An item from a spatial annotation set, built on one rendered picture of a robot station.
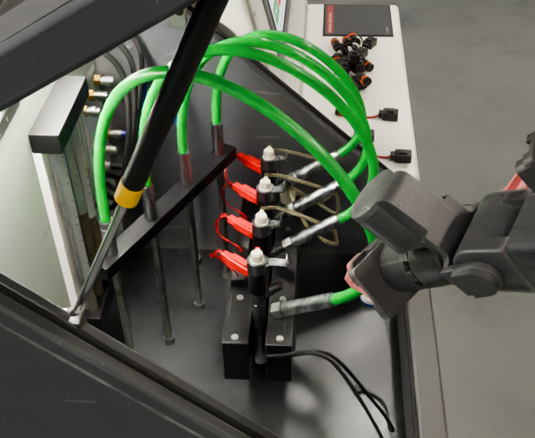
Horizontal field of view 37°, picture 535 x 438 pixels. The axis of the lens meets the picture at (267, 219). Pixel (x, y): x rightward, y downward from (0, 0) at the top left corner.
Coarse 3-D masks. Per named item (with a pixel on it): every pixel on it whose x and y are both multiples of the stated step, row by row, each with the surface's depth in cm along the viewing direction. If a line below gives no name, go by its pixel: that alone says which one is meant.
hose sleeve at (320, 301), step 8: (312, 296) 97; (320, 296) 96; (328, 296) 95; (288, 304) 99; (296, 304) 98; (304, 304) 97; (312, 304) 96; (320, 304) 95; (328, 304) 95; (288, 312) 99; (296, 312) 98; (304, 312) 98
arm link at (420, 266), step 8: (416, 248) 74; (424, 248) 75; (432, 248) 72; (408, 256) 77; (416, 256) 76; (424, 256) 75; (432, 256) 73; (440, 256) 73; (416, 264) 76; (424, 264) 75; (432, 264) 74; (440, 264) 73; (416, 272) 76; (424, 272) 75; (432, 272) 74; (440, 272) 73; (424, 280) 76; (432, 280) 75; (440, 280) 74
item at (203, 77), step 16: (128, 80) 88; (144, 80) 87; (208, 80) 83; (224, 80) 83; (112, 96) 91; (240, 96) 82; (256, 96) 82; (112, 112) 93; (272, 112) 82; (96, 128) 95; (288, 128) 82; (96, 144) 97; (304, 144) 82; (320, 144) 82; (96, 160) 99; (320, 160) 82; (96, 176) 101; (336, 176) 83; (96, 192) 103; (352, 192) 83; (368, 240) 86; (352, 288) 92; (336, 304) 95
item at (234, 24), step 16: (240, 0) 123; (256, 0) 132; (304, 0) 191; (224, 16) 124; (240, 16) 124; (256, 16) 130; (304, 16) 191; (224, 32) 126; (240, 32) 126; (288, 32) 160; (304, 32) 186; (256, 48) 128; (288, 80) 151
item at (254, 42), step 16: (272, 48) 105; (288, 48) 106; (304, 64) 107; (320, 64) 107; (336, 80) 108; (352, 96) 110; (368, 128) 113; (352, 176) 118; (320, 192) 120; (336, 192) 120; (288, 208) 123; (304, 208) 122
